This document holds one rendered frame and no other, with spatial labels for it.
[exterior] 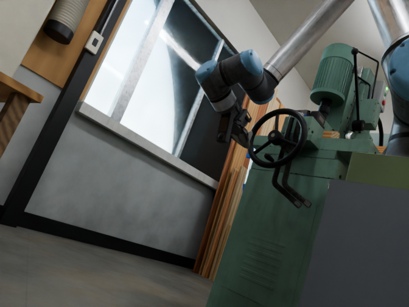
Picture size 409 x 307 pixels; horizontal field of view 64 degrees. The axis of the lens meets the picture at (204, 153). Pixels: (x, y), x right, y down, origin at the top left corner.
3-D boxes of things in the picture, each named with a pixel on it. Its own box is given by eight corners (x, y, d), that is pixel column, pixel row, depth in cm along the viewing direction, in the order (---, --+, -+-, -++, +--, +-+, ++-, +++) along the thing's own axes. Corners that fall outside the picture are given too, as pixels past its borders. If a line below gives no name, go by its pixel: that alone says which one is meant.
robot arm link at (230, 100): (223, 102, 112) (204, 103, 119) (229, 112, 115) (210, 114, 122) (235, 86, 116) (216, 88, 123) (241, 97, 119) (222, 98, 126)
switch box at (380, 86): (367, 105, 188) (373, 81, 191) (372, 113, 194) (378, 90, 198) (379, 104, 183) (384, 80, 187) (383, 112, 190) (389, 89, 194)
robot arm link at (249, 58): (264, 61, 114) (232, 75, 119) (251, 40, 105) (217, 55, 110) (268, 83, 109) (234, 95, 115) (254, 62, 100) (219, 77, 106)
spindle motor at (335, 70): (304, 92, 175) (318, 44, 182) (317, 109, 186) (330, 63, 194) (336, 91, 162) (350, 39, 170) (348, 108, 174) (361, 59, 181)
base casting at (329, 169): (249, 168, 168) (254, 151, 170) (297, 201, 206) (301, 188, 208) (335, 179, 136) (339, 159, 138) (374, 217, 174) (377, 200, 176)
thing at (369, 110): (355, 123, 177) (361, 98, 180) (360, 130, 183) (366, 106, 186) (372, 123, 171) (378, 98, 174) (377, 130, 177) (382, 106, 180)
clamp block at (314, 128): (279, 133, 152) (284, 116, 155) (292, 145, 161) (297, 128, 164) (308, 134, 142) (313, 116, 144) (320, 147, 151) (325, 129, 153)
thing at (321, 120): (288, 117, 154) (291, 106, 156) (298, 127, 162) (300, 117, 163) (314, 117, 145) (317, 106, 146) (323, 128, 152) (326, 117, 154)
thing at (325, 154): (258, 152, 168) (260, 145, 169) (277, 167, 182) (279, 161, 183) (334, 159, 140) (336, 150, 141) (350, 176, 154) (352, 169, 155)
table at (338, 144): (239, 137, 168) (243, 127, 169) (268, 160, 188) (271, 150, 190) (361, 142, 125) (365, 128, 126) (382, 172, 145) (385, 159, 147)
